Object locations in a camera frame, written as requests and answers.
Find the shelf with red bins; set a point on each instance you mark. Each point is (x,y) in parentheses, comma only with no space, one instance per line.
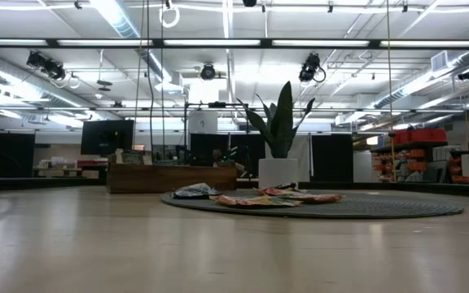
(419,136)

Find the white partition panel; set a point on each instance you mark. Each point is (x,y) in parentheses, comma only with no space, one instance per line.
(303,154)

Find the round grey woven mat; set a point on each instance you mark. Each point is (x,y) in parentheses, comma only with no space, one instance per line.
(360,207)

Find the black round spotlight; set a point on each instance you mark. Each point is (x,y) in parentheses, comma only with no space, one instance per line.
(208,72)

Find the black ceiling camera cluster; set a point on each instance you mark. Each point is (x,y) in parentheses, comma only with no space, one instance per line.
(45,65)

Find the cluttered background desk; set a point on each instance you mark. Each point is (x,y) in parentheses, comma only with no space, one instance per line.
(61,164)

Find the black monitor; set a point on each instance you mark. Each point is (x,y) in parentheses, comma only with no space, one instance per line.
(107,137)

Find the wooden compartment tray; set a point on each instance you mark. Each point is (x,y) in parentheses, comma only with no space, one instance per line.
(169,179)

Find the person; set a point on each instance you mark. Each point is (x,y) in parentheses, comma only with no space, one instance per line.
(217,156)

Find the black background rig frame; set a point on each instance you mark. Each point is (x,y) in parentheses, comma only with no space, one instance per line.
(216,105)

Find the silver ceiling air duct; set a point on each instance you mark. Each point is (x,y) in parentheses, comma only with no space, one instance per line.
(118,22)
(397,95)

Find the green plant in white pot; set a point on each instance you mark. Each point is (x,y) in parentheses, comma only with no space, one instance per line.
(281,122)

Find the white ceiling vent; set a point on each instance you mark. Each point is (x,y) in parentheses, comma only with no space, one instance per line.
(439,61)

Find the yellow pole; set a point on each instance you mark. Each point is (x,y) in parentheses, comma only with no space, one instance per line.
(393,158)

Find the black partition panel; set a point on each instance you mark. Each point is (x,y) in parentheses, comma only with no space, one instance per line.
(332,158)
(202,146)
(14,156)

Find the black table frame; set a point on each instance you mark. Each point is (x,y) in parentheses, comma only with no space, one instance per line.
(442,189)

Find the small black ceiling camera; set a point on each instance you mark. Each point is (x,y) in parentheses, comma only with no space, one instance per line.
(467,74)

